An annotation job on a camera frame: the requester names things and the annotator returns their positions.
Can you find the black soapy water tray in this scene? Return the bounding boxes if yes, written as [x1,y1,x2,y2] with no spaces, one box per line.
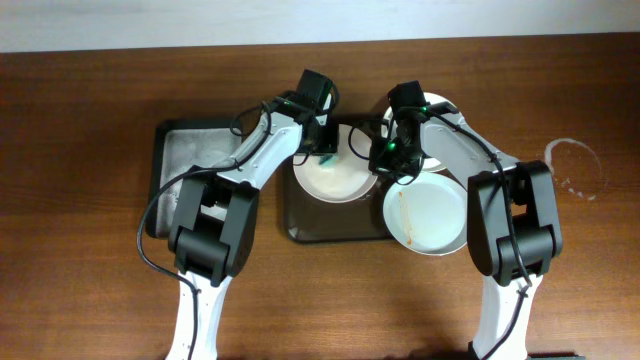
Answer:
[145,118,242,239]

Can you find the pale green plastic plate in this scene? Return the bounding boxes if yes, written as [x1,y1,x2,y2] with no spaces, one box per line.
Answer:
[382,173,467,256]

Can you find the pink plastic plate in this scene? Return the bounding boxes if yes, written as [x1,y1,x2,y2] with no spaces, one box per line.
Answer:
[293,124,378,203]

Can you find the cream plastic plate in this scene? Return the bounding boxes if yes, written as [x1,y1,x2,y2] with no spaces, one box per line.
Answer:
[383,92,465,177]

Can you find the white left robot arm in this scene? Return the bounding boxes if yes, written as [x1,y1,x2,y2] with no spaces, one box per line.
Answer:
[168,70,339,359]

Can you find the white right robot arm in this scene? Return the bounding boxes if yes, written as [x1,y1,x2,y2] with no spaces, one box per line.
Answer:
[369,81,563,359]

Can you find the dark brown serving tray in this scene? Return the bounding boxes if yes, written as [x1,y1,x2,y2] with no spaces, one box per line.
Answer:
[282,113,391,245]

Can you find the yellow green sponge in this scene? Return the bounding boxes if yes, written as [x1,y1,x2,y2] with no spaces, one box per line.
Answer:
[318,154,339,168]

